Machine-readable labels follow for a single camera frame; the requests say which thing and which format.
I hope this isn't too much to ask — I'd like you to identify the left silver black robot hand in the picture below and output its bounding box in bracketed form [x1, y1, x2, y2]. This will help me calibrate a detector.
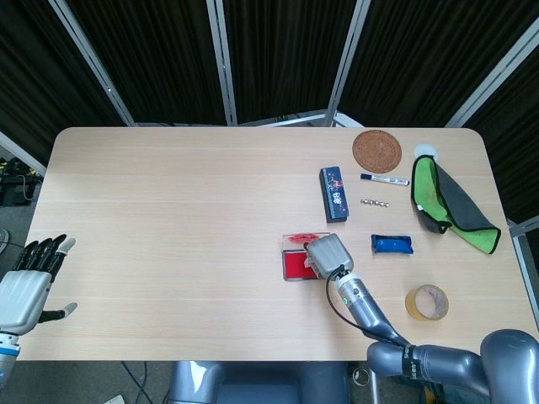
[0, 234, 78, 337]

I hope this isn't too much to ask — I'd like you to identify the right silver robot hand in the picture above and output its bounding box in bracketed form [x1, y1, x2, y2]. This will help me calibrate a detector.
[302, 233, 355, 281]

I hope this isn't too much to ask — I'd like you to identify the red box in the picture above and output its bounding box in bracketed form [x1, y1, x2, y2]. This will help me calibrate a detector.
[280, 230, 332, 282]

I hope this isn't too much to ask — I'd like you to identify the dark blue patterned box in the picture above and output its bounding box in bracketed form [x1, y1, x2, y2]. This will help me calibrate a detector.
[318, 166, 352, 224]

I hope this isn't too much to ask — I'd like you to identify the blue plastic packet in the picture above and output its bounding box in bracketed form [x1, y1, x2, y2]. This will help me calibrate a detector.
[370, 233, 414, 256]

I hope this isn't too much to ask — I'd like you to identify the white marker blue cap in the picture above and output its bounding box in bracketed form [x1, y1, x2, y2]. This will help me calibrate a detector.
[360, 173, 411, 187]

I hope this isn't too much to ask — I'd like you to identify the yellowish adhesive tape roll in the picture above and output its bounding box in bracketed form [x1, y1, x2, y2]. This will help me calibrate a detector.
[404, 284, 451, 323]

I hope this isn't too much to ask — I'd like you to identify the round cork coaster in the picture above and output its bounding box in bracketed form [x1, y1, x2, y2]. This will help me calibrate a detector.
[352, 130, 403, 174]

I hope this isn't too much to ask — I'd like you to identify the green grey microfibre cloth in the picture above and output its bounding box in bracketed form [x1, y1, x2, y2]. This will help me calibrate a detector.
[410, 154, 502, 256]

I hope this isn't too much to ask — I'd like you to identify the grey robot torso base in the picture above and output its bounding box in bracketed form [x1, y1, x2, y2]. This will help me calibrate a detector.
[167, 359, 350, 404]

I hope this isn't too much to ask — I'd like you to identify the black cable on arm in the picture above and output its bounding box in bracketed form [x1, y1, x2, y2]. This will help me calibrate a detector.
[324, 263, 405, 346]

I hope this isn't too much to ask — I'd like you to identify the black equipment with cables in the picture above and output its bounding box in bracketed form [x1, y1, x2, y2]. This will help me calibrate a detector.
[0, 157, 43, 207]

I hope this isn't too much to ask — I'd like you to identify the grey partition frame post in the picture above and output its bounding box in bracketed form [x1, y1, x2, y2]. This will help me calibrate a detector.
[445, 16, 539, 128]
[205, 0, 237, 126]
[47, 0, 136, 127]
[324, 0, 372, 127]
[0, 130, 47, 174]
[507, 218, 539, 304]

